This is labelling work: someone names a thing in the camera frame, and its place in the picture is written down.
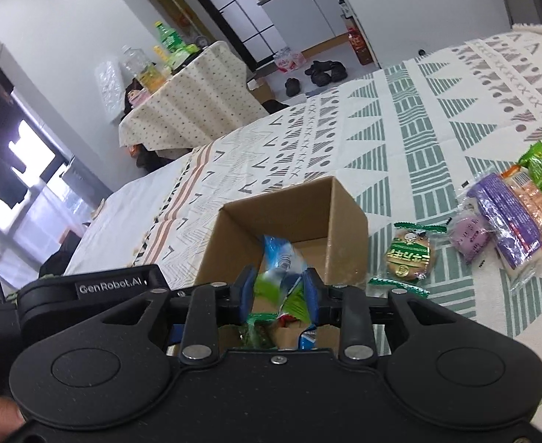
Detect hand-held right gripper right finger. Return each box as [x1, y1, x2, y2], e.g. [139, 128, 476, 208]
[301, 270, 466, 364]

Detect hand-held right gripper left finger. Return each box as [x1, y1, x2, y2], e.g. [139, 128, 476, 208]
[91, 265, 259, 364]

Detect green snack packet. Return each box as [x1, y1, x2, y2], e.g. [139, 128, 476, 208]
[255, 271, 311, 323]

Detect brown cardboard box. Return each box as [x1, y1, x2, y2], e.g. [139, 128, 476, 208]
[192, 176, 370, 351]

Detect pile of snack packets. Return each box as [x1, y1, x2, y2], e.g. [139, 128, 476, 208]
[368, 140, 542, 297]

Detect white bed sheet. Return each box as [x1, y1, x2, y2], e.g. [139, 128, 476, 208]
[62, 154, 198, 278]

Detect window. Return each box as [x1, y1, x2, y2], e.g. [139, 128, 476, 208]
[0, 87, 111, 282]

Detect dark clothes under table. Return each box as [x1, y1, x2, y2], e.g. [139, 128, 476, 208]
[134, 144, 172, 172]

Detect black bag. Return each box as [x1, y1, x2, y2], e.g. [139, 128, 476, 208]
[259, 98, 291, 114]

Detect table with dotted tablecloth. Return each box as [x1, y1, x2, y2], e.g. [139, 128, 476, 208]
[118, 41, 270, 163]

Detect small cardboard box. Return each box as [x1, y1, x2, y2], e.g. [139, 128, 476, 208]
[246, 76, 272, 103]

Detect pink pack of bottles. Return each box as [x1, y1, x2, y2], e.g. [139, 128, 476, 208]
[273, 48, 308, 73]

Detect clear plastic bottle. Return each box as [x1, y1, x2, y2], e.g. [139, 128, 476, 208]
[121, 45, 167, 94]

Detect light green pack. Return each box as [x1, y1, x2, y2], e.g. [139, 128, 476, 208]
[167, 43, 200, 68]

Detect red fire extinguisher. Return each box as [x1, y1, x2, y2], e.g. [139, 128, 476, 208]
[347, 16, 374, 66]

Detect green soda bottle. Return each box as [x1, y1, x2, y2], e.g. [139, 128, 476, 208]
[154, 20, 182, 54]

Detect white kitchen cabinet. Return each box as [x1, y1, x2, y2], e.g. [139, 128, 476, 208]
[257, 0, 353, 57]

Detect black framed sliding door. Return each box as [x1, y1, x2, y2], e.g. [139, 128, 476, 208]
[172, 0, 277, 68]

